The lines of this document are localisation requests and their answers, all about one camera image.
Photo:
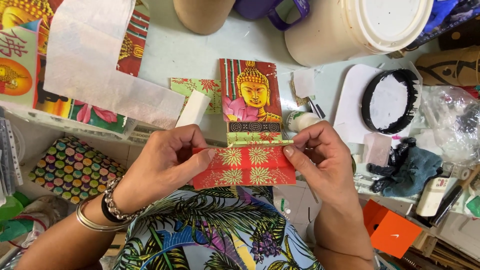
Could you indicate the translucent white block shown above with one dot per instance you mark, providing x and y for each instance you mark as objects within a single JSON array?
[{"x": 377, "y": 150}]

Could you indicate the person's tropical print clothing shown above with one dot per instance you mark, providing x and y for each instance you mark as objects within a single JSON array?
[{"x": 210, "y": 232}]

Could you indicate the silver bangles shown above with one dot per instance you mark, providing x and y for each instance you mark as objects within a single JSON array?
[{"x": 88, "y": 221}]

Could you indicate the tape roll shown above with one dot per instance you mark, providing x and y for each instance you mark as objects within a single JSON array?
[{"x": 460, "y": 172}]

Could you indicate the clear plastic sleeves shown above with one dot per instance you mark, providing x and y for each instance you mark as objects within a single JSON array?
[{"x": 9, "y": 153}]

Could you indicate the green floral paper piece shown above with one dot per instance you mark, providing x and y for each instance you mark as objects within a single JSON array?
[{"x": 191, "y": 88}]

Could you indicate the brown cardboard tube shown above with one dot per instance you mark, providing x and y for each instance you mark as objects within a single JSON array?
[{"x": 204, "y": 15}]

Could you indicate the white plastic bucket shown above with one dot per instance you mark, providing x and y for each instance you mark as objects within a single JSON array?
[{"x": 337, "y": 33}]

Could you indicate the person's right hand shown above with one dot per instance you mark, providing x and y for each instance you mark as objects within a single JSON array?
[{"x": 330, "y": 176}]

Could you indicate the small white paper scrap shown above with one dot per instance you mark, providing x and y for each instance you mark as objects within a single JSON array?
[{"x": 303, "y": 83}]

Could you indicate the small clear plastic bottle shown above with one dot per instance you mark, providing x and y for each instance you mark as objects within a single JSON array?
[{"x": 282, "y": 206}]

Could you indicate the white tissue paper sheet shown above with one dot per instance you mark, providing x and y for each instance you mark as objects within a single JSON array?
[{"x": 86, "y": 56}]

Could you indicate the black lid with white paint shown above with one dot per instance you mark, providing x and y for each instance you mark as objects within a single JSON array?
[{"x": 388, "y": 101}]

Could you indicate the green plastic bag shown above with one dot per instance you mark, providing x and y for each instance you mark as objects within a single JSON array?
[{"x": 11, "y": 217}]

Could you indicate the dark patterned fabric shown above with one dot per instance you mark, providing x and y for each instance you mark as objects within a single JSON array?
[{"x": 453, "y": 22}]

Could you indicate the clear plastic bag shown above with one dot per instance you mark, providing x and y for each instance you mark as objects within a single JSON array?
[{"x": 450, "y": 120}]

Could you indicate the colourful skull print pouch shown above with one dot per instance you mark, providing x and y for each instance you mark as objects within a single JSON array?
[{"x": 75, "y": 168}]

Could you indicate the purple mug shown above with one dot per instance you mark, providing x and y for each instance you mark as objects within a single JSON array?
[{"x": 270, "y": 7}]

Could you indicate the person's left hand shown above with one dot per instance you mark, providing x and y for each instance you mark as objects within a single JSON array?
[{"x": 157, "y": 168}]

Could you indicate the cardboard tube with black drawing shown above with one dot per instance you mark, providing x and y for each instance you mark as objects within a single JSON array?
[{"x": 450, "y": 67}]

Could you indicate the buddha print napkin sheet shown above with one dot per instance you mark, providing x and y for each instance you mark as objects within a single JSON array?
[{"x": 22, "y": 75}]

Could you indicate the stack of cardboard sheets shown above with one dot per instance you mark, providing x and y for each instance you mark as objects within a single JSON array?
[{"x": 450, "y": 247}]

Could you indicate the black scissors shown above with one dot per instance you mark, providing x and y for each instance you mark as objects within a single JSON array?
[{"x": 317, "y": 108}]

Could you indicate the buddha and red floral card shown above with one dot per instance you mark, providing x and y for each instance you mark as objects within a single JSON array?
[{"x": 247, "y": 168}]

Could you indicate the blue grey rag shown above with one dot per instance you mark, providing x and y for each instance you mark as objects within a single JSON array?
[{"x": 412, "y": 172}]

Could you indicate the white rectangular device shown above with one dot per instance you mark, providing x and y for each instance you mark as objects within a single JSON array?
[{"x": 431, "y": 197}]

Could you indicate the white board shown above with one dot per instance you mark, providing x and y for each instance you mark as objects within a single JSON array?
[{"x": 348, "y": 101}]

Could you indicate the white glue bottle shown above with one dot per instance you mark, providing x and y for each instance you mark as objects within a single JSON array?
[{"x": 303, "y": 120}]

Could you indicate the orange box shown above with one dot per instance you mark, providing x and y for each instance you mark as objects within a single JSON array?
[{"x": 393, "y": 232}]

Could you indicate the white paper block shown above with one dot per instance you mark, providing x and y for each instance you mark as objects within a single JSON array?
[{"x": 194, "y": 108}]

